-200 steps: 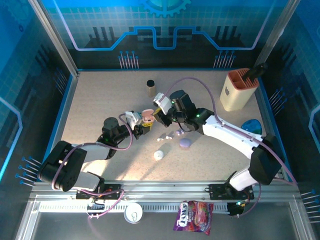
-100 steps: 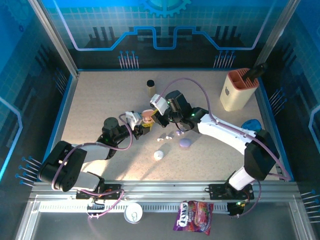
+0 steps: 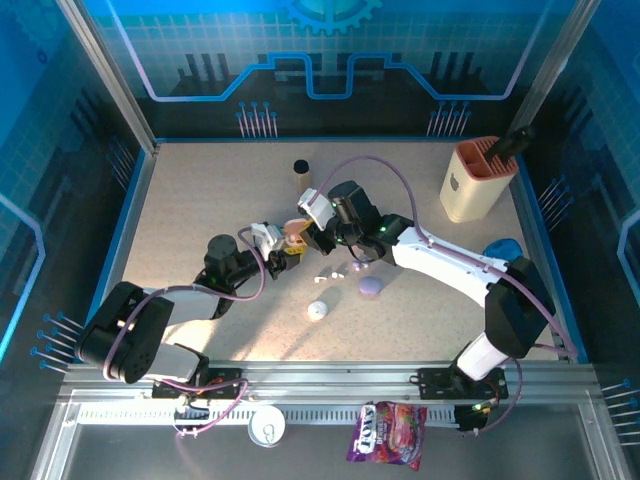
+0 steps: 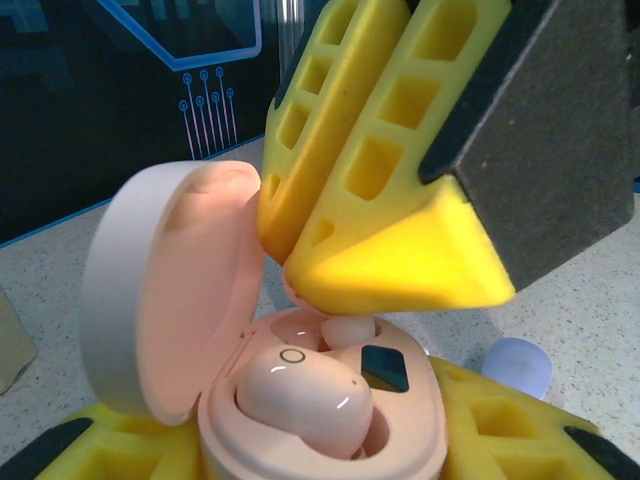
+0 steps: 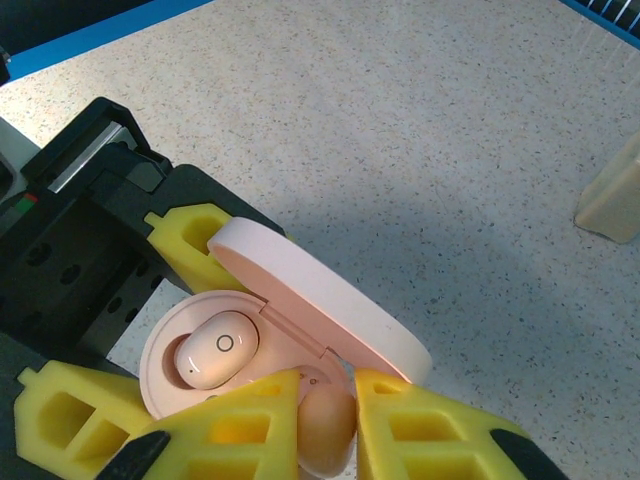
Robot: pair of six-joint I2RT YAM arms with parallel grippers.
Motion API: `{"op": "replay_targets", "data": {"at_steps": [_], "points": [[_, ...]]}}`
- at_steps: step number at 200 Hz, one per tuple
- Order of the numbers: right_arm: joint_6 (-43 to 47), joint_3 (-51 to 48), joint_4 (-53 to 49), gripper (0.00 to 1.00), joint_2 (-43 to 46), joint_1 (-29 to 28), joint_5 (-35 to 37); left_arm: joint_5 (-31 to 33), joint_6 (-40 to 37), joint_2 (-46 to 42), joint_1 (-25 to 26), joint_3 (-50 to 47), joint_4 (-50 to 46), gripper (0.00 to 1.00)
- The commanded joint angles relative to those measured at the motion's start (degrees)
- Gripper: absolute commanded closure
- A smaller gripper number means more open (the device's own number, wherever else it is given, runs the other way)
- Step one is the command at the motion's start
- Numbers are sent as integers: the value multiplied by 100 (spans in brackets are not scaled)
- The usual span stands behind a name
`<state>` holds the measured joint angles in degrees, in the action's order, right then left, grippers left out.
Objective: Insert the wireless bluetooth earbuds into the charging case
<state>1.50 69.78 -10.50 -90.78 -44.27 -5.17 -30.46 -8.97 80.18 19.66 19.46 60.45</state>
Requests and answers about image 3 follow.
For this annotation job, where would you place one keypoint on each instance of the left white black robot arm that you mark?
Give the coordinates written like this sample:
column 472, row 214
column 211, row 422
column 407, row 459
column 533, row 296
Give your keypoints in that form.
column 190, row 302

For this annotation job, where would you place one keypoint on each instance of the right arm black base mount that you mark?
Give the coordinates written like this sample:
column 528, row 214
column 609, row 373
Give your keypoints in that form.
column 435, row 385

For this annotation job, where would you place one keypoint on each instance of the blue topped plastic cup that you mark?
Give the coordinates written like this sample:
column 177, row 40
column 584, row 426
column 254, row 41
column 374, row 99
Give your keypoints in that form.
column 502, row 248

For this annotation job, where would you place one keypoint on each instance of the beige bottle black cap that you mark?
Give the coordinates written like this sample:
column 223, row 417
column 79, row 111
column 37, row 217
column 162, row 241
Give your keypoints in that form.
column 301, row 175

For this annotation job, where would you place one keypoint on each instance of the white round tin lid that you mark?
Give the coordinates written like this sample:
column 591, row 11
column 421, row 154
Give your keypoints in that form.
column 267, row 426

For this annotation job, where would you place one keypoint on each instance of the pale pink charging case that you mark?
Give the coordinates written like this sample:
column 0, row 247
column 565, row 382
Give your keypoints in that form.
column 295, row 229

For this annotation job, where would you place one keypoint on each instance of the purple earbud charging case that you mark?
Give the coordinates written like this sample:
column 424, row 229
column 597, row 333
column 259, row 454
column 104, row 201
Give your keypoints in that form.
column 371, row 286

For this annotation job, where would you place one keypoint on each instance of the aluminium table rail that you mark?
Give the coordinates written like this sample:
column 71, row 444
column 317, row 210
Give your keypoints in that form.
column 325, row 380

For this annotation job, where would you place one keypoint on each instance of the aluminium frame post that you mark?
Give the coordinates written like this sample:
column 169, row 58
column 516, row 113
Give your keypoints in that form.
column 117, row 85
column 550, row 75

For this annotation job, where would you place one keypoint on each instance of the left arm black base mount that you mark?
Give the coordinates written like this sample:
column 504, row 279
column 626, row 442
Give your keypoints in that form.
column 220, row 376

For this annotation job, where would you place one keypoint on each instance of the beige knife block orange top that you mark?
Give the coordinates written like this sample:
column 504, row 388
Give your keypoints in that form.
column 475, row 200

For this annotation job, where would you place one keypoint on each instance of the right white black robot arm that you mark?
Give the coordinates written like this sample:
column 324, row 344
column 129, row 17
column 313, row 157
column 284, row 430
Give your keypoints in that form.
column 440, row 260

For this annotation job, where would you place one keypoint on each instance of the purple candy bag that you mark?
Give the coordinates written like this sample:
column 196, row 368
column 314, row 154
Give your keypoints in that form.
column 387, row 432

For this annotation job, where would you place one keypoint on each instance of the white round charging case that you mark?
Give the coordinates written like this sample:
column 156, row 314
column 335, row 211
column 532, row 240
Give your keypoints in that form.
column 317, row 310

